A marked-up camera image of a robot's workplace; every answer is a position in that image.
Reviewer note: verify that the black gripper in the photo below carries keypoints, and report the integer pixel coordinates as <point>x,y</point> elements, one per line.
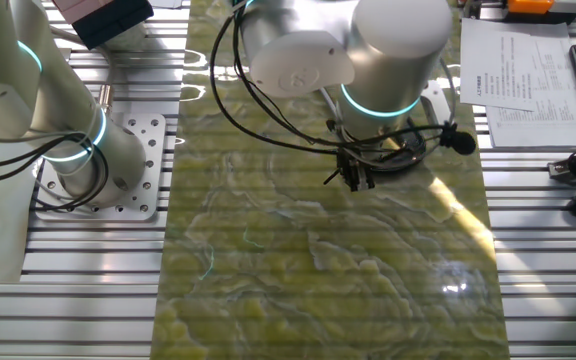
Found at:
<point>345,159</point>

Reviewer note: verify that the long black clock hand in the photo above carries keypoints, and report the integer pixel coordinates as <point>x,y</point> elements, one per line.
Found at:
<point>332,176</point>

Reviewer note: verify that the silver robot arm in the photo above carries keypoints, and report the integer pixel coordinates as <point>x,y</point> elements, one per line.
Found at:
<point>393,50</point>

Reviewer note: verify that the black microphone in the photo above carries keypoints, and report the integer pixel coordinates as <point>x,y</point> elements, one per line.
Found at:
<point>460,141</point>

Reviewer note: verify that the green marble pattern mat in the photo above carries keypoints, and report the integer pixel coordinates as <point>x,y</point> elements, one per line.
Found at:
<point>293,275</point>

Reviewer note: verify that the white printed paper sheet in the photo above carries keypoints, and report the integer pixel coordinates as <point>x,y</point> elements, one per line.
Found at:
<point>498,65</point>
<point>558,115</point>

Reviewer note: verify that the orange plastic block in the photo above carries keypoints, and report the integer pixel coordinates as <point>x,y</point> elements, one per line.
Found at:
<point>530,5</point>

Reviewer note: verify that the white instruction sheet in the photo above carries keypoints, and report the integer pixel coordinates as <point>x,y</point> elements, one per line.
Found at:
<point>170,3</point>

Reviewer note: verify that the dark blue box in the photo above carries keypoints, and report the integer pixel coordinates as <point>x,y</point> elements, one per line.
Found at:
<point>113,25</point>

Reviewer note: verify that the pink box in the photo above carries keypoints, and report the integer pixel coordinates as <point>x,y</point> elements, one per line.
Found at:
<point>75,9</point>

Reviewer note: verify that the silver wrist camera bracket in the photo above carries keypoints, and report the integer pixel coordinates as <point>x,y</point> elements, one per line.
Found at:
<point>435,100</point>

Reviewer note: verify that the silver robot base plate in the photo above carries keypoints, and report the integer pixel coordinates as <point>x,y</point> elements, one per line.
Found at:
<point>153,165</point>

